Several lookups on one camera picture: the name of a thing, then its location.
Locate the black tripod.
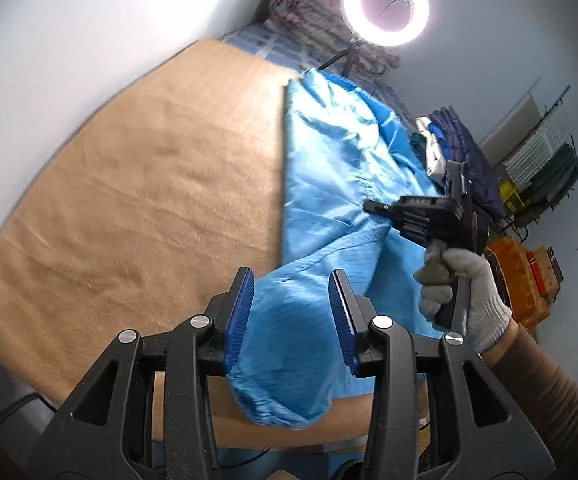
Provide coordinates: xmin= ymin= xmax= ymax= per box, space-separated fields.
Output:
xmin=319 ymin=42 xmax=366 ymax=79

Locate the ring light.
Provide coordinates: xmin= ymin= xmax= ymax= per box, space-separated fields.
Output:
xmin=340 ymin=0 xmax=430 ymax=49

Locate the beige board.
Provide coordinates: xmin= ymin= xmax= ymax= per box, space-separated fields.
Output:
xmin=479 ymin=94 xmax=542 ymax=162

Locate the metal storage rack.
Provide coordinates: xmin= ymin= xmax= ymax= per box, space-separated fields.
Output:
xmin=501 ymin=85 xmax=578 ymax=222

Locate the blue zippered garment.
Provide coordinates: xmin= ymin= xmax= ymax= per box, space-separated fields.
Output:
xmin=280 ymin=71 xmax=450 ymax=429

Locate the person's right forearm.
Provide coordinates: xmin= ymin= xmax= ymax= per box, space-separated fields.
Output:
xmin=478 ymin=320 xmax=578 ymax=480

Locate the orange crate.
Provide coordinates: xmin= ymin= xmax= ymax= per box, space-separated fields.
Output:
xmin=486 ymin=237 xmax=552 ymax=329

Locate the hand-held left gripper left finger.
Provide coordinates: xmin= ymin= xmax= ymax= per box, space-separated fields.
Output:
xmin=34 ymin=266 xmax=256 ymax=480

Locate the blue plaid bed sheet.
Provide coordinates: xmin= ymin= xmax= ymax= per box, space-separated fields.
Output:
xmin=221 ymin=22 xmax=416 ymax=122

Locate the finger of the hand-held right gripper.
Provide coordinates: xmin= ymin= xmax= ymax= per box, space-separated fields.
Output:
xmin=363 ymin=199 xmax=400 ymax=217

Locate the tan blanket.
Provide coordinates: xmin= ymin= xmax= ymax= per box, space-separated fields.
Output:
xmin=0 ymin=37 xmax=444 ymax=453

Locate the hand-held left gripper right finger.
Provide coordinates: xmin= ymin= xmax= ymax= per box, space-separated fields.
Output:
xmin=329 ymin=269 xmax=557 ymax=480

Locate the yellow crate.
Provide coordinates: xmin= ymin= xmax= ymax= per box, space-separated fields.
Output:
xmin=499 ymin=180 xmax=520 ymax=209

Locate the black cable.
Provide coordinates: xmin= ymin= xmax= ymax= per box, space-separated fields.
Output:
xmin=0 ymin=392 xmax=66 ymax=425

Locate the navy clothes pile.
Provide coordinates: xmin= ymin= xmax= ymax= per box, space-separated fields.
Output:
xmin=428 ymin=106 xmax=506 ymax=222

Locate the white bottle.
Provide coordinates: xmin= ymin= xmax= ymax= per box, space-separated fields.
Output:
xmin=413 ymin=116 xmax=452 ymax=179

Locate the patterned quilt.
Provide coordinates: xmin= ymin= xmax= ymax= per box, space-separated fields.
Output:
xmin=264 ymin=0 xmax=402 ymax=79

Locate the person's right hand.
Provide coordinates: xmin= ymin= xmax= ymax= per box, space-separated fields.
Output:
xmin=414 ymin=248 xmax=514 ymax=354

